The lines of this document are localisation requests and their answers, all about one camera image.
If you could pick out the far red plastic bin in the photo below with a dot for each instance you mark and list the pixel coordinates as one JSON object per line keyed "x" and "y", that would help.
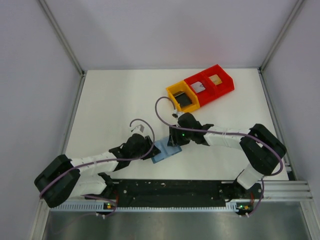
{"x": 227, "y": 84}

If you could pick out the red plastic bin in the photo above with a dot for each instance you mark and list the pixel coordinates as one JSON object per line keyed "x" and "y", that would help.
{"x": 227, "y": 84}
{"x": 206, "y": 96}

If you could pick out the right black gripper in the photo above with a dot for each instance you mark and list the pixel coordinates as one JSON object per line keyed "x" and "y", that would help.
{"x": 173, "y": 138}

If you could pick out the black card in yellow bin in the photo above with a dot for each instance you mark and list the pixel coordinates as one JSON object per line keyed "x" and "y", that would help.
{"x": 182, "y": 99}

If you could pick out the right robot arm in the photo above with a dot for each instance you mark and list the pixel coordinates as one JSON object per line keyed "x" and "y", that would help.
{"x": 262, "y": 149}

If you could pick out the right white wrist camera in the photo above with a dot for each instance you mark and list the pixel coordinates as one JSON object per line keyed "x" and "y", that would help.
{"x": 176, "y": 114}

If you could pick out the blue leather card holder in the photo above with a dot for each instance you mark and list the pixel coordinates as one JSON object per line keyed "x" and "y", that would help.
{"x": 166, "y": 150}

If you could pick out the yellow plastic bin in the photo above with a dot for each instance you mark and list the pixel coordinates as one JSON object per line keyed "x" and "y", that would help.
{"x": 182, "y": 86}

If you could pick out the middle red plastic bin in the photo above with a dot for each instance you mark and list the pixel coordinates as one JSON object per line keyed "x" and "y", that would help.
{"x": 206, "y": 96}

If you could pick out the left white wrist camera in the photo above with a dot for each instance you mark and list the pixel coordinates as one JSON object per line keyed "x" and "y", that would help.
{"x": 139, "y": 129}

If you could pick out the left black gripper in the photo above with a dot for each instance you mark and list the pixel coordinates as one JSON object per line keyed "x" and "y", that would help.
{"x": 150, "y": 150}

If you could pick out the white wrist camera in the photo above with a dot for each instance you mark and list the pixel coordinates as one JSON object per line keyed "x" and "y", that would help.
{"x": 139, "y": 129}
{"x": 176, "y": 114}

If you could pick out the silver card in red bin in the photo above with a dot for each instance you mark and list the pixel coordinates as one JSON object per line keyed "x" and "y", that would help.
{"x": 198, "y": 87}

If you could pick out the gold card in red bin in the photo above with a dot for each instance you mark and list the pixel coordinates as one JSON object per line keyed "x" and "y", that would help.
{"x": 215, "y": 79}

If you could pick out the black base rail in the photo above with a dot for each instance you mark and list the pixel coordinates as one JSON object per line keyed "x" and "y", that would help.
{"x": 134, "y": 193}

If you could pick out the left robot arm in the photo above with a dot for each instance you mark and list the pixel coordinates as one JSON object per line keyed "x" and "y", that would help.
{"x": 69, "y": 178}

